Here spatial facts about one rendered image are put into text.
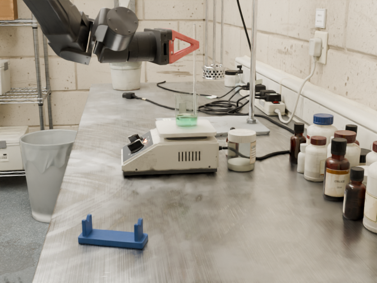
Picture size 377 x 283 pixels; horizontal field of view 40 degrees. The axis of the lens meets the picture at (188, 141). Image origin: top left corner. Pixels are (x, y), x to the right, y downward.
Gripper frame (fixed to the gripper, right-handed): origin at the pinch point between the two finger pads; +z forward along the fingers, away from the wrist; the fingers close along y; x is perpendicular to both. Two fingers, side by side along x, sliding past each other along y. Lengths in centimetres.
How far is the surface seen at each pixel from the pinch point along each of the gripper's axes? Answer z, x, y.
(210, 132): 1.5, 17.3, -4.8
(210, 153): 1.3, 21.6, -5.4
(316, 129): 22.5, 17.2, -11.6
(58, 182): -8, 78, 153
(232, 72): 57, 20, 93
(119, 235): -24.5, 25.1, -28.6
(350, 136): 20.7, 15.4, -24.3
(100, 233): -26.9, 25.1, -26.7
